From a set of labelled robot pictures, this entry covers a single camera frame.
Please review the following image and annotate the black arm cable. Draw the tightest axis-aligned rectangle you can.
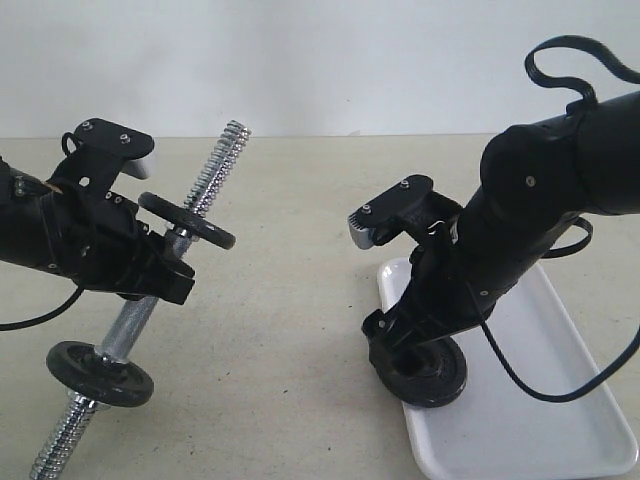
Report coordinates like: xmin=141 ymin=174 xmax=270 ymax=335
xmin=429 ymin=34 xmax=640 ymax=402
xmin=0 ymin=284 xmax=86 ymax=332

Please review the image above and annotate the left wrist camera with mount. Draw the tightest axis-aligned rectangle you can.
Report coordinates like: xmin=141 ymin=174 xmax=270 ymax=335
xmin=48 ymin=118 xmax=155 ymax=199

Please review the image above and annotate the black round disc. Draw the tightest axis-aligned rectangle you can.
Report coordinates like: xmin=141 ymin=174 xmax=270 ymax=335
xmin=138 ymin=192 xmax=236 ymax=250

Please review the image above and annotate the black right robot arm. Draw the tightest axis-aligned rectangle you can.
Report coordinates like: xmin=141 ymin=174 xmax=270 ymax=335
xmin=349 ymin=93 xmax=639 ymax=397

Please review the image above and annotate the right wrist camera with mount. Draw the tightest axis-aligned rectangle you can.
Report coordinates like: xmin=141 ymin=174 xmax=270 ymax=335
xmin=347 ymin=174 xmax=463 ymax=250

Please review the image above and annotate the black weight plate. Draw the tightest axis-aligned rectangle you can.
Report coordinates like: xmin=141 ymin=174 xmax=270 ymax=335
xmin=46 ymin=341 xmax=155 ymax=408
xmin=381 ymin=338 xmax=467 ymax=409

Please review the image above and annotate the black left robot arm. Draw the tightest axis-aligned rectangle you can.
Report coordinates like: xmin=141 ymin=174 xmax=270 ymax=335
xmin=1 ymin=150 xmax=195 ymax=304

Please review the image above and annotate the chrome collar nut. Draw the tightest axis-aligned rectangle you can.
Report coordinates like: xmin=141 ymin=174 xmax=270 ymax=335
xmin=69 ymin=389 xmax=114 ymax=410

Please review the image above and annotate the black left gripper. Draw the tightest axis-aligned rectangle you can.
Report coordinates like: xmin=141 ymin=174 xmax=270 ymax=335
xmin=42 ymin=192 xmax=195 ymax=305

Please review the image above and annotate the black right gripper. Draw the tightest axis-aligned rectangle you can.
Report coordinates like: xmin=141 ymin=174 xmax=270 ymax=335
xmin=362 ymin=234 xmax=500 ymax=385

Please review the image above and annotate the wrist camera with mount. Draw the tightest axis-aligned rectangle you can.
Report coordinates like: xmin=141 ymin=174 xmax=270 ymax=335
xmin=347 ymin=174 xmax=463 ymax=250
xmin=48 ymin=118 xmax=155 ymax=199

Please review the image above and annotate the chrome threaded dumbbell bar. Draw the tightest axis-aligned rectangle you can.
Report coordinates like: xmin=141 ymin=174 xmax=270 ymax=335
xmin=29 ymin=120 xmax=251 ymax=479

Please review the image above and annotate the white rectangular plastic tray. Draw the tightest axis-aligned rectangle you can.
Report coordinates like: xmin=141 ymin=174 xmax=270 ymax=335
xmin=403 ymin=265 xmax=639 ymax=479

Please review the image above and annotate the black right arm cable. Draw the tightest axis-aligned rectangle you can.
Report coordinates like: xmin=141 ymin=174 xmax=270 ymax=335
xmin=429 ymin=34 xmax=640 ymax=402

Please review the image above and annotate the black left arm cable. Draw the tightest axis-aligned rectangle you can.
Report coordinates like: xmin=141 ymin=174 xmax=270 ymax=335
xmin=0 ymin=284 xmax=86 ymax=332

